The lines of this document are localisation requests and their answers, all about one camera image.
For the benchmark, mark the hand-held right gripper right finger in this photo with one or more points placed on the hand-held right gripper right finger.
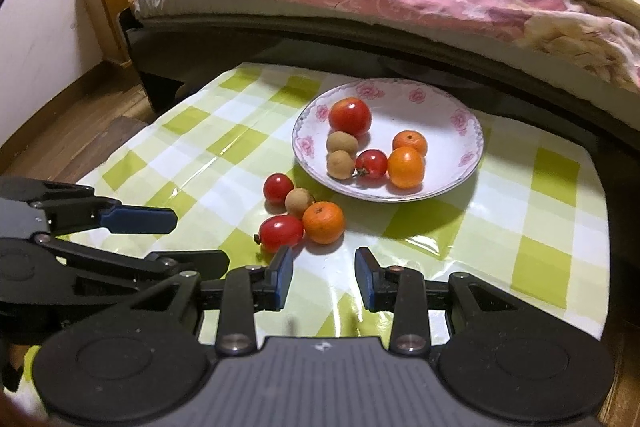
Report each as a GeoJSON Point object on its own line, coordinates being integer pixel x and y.
{"type": "Point", "coordinates": [365, 281]}

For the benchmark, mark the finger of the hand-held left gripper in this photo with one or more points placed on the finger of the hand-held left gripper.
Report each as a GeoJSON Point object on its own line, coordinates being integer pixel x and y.
{"type": "Point", "coordinates": [140, 221]}
{"type": "Point", "coordinates": [150, 269]}

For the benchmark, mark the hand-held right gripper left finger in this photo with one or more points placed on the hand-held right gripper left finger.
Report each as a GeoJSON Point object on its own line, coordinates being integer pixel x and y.
{"type": "Point", "coordinates": [283, 278]}

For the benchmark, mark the red cherry tomato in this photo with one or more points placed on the red cherry tomato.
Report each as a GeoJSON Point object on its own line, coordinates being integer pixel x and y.
{"type": "Point", "coordinates": [281, 232]}
{"type": "Point", "coordinates": [278, 188]}
{"type": "Point", "coordinates": [372, 164]}

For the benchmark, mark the small orange mandarin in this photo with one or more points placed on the small orange mandarin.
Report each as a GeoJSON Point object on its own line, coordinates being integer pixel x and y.
{"type": "Point", "coordinates": [323, 222]}
{"type": "Point", "coordinates": [410, 141]}
{"type": "Point", "coordinates": [405, 168]}

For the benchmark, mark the brown longan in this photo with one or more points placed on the brown longan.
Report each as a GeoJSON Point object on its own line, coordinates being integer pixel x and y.
{"type": "Point", "coordinates": [342, 142]}
{"type": "Point", "coordinates": [341, 165]}
{"type": "Point", "coordinates": [299, 202]}

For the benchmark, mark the large red tomato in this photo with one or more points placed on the large red tomato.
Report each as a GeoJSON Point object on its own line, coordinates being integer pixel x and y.
{"type": "Point", "coordinates": [350, 115]}

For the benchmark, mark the white floral rim plate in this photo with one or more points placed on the white floral rim plate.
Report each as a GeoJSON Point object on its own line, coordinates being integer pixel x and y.
{"type": "Point", "coordinates": [440, 127]}

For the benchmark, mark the green white checked tablecloth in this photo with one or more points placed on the green white checked tablecloth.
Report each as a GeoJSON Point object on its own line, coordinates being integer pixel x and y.
{"type": "Point", "coordinates": [525, 217]}

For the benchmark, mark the white mattress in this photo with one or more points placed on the white mattress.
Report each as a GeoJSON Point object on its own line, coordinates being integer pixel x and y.
{"type": "Point", "coordinates": [210, 9]}

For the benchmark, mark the dark bed frame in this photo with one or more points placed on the dark bed frame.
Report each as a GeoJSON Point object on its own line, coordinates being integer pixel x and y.
{"type": "Point", "coordinates": [300, 42]}

